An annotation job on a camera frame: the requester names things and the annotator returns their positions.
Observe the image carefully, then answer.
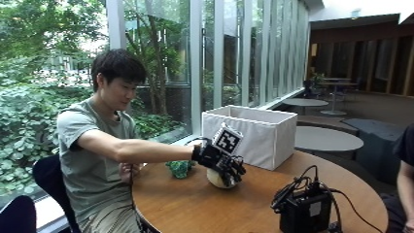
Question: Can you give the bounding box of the white fabric storage box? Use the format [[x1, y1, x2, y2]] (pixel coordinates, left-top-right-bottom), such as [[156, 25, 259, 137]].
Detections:
[[201, 104, 300, 172]]

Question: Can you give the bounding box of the black electronics box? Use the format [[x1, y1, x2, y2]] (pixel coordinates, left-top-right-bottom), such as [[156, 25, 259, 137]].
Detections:
[[279, 189, 334, 233]]

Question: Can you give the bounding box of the green soft toy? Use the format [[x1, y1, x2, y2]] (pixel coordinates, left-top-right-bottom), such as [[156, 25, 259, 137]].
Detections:
[[164, 159, 197, 180]]

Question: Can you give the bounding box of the the person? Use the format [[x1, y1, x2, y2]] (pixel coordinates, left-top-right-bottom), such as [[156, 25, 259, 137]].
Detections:
[[56, 49, 205, 233]]

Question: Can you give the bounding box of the grey upholstered seat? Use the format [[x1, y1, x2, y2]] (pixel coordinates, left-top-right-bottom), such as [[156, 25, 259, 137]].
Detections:
[[341, 117, 408, 186]]

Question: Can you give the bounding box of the potted plant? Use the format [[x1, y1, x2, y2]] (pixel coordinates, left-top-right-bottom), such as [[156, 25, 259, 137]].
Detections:
[[310, 73, 328, 87]]

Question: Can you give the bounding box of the black cable bundle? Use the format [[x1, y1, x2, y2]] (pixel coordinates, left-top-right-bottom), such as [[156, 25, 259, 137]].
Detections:
[[271, 164, 386, 233]]

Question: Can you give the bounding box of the thin black glove cable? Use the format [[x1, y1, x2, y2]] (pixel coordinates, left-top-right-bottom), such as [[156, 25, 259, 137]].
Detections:
[[184, 136, 213, 148]]

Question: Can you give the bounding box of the tall round wooden table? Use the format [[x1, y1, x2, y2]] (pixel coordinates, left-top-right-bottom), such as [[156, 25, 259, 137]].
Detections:
[[318, 77, 360, 117]]

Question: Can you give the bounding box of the black chair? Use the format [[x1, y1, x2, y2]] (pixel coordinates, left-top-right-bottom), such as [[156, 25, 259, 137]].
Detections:
[[31, 153, 83, 233], [0, 194, 39, 233]]

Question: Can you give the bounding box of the round grey table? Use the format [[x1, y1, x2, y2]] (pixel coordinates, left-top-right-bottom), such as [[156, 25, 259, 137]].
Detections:
[[281, 97, 330, 116], [295, 125, 365, 154]]

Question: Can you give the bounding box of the cream round ball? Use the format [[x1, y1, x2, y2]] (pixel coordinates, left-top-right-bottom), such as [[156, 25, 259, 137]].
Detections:
[[207, 167, 240, 190]]

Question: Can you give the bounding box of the white marker cube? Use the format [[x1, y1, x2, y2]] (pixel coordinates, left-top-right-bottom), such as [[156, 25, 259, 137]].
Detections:
[[211, 122, 245, 155]]

